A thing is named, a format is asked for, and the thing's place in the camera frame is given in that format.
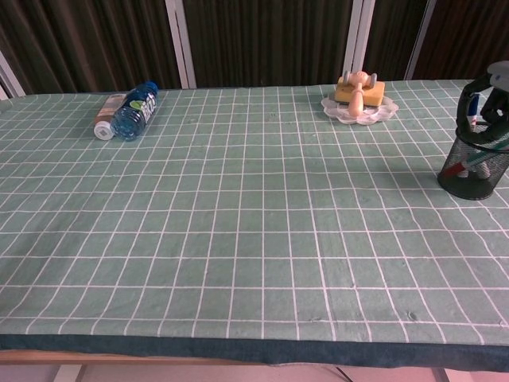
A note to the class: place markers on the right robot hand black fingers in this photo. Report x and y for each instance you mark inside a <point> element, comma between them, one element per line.
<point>497,103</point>

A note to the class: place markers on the green marker with red cap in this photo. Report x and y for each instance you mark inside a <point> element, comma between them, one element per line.
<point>451,170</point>

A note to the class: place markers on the black mesh pen holder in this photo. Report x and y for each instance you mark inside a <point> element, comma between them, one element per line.
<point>465,185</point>

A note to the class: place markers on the white flower-shaped plate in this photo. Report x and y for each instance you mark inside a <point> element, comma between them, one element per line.
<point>378,115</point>

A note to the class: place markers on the yellow sponge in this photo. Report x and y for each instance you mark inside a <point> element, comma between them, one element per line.
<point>375,95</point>

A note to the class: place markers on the dark curtain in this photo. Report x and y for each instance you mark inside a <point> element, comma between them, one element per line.
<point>270,40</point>

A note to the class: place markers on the green grid tablecloth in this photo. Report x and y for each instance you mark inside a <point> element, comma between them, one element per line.
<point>238,219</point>

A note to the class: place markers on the blue plastic water bottle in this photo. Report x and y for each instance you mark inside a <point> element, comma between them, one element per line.
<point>133,113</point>

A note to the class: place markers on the brown bottle with white cap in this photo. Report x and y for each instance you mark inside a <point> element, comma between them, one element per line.
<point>104,119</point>

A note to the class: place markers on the white frame post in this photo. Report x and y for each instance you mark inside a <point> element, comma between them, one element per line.
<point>181,44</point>
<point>421,36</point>
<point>358,36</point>
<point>10,77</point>

